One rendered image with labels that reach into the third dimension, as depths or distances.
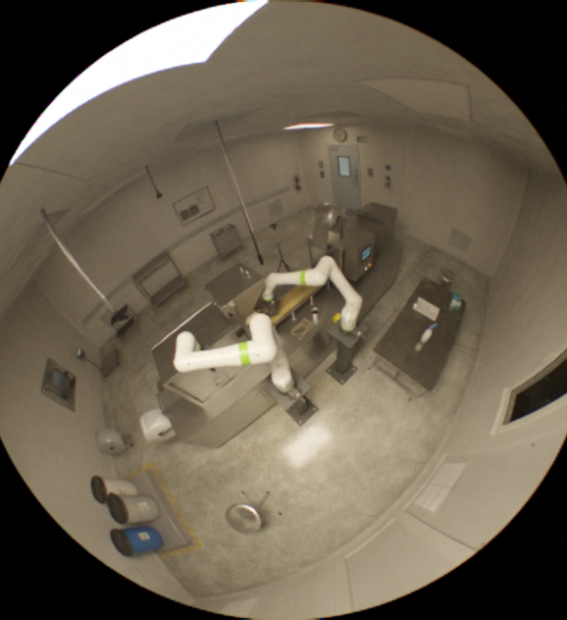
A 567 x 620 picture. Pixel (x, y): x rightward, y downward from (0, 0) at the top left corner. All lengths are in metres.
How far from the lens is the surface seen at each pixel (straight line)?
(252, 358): 0.91
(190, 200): 4.96
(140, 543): 3.15
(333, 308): 1.99
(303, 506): 2.44
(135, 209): 4.82
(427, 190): 4.92
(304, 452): 2.33
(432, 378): 1.96
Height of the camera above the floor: 2.32
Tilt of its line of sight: 48 degrees down
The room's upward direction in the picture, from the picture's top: 17 degrees counter-clockwise
